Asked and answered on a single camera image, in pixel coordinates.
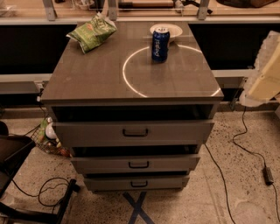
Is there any grey top drawer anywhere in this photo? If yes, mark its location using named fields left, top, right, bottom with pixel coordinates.
left=54, top=120, right=214, bottom=148

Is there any blue pepsi can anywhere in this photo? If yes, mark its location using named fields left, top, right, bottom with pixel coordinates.
left=151, top=26, right=170, bottom=63

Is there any white bowl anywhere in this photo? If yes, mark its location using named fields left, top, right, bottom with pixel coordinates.
left=150, top=24, right=183, bottom=43

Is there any grey middle drawer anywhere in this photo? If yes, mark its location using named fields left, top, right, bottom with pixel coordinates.
left=71, top=154, right=200, bottom=174

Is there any grey drawer cabinet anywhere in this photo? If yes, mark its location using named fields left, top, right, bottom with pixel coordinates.
left=42, top=22, right=223, bottom=179

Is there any black floor cable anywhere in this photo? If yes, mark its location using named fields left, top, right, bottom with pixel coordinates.
left=204, top=143, right=236, bottom=224

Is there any black looped cable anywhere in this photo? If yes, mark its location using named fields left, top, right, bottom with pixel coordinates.
left=11, top=177, right=72, bottom=214

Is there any grey bottom drawer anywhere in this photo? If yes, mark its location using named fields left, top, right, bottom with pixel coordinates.
left=84, top=175, right=190, bottom=192

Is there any green chip bag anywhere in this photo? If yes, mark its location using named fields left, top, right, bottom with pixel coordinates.
left=67, top=13, right=117, bottom=53

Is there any wire basket with items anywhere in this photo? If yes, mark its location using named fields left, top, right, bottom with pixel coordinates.
left=31, top=116, right=71, bottom=158

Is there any black chair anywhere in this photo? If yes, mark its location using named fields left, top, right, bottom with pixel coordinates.
left=0, top=121, right=81, bottom=224

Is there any grey drawer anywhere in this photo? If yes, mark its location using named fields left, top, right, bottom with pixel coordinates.
left=84, top=175, right=190, bottom=192
left=71, top=154, right=200, bottom=174
left=54, top=120, right=214, bottom=148

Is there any black power adapter cable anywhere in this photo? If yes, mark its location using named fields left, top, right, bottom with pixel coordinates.
left=232, top=106, right=280, bottom=222

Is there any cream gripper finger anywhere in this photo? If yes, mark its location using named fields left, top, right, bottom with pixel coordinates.
left=239, top=31, right=280, bottom=107

